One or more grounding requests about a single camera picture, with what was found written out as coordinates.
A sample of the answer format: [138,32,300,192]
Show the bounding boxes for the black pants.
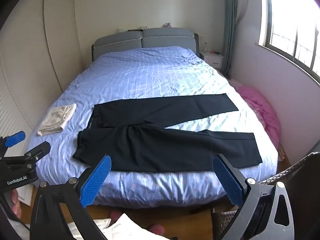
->
[73,94,262,173]

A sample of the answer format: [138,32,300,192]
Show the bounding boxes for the person's left hand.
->
[10,189,22,218]

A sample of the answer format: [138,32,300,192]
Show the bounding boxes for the folded cream garment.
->
[37,103,76,137]

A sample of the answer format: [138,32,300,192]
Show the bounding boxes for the brown wicker chair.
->
[212,152,319,239]

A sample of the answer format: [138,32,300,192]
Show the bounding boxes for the pink blanket pile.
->
[229,79,280,149]

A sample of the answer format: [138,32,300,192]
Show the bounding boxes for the blue floral bed sheet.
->
[29,47,278,208]

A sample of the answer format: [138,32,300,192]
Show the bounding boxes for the white nightstand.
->
[200,51,223,70]

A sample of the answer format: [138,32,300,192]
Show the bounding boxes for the grey padded headboard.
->
[91,27,200,61]

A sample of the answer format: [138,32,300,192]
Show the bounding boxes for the window with metal bars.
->
[264,0,319,82]

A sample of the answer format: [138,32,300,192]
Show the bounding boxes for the green curtain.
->
[222,0,238,77]

